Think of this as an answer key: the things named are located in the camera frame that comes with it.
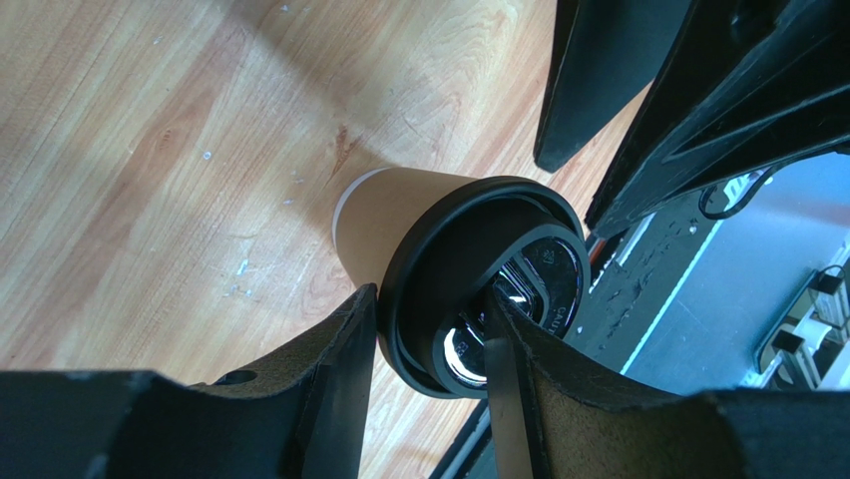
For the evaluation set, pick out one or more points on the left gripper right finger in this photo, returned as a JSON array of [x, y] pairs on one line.
[[556, 413]]

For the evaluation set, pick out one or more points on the black coffee cup lid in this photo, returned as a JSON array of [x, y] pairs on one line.
[[507, 236]]

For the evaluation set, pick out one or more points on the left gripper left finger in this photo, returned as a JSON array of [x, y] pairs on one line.
[[308, 399]]

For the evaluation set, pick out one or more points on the single paper cup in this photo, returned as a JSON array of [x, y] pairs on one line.
[[376, 212]]

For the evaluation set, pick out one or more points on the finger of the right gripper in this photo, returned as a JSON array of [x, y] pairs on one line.
[[746, 85], [604, 53]]

